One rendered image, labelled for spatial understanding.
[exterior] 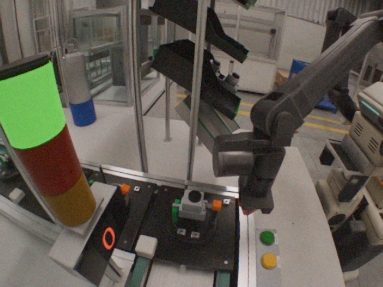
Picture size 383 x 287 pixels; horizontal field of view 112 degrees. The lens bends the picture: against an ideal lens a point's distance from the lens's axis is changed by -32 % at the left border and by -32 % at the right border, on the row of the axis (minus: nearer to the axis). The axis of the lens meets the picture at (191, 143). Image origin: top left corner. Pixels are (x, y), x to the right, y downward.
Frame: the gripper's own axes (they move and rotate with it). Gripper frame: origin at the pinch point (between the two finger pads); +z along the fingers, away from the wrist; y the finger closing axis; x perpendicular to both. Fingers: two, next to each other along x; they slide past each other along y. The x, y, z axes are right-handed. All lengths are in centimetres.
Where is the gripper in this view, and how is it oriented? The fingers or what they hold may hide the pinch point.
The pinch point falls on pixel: (246, 211)
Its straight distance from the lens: 47.6
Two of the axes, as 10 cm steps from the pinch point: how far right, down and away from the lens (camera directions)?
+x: 9.9, 1.1, -1.1
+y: -1.5, 5.8, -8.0
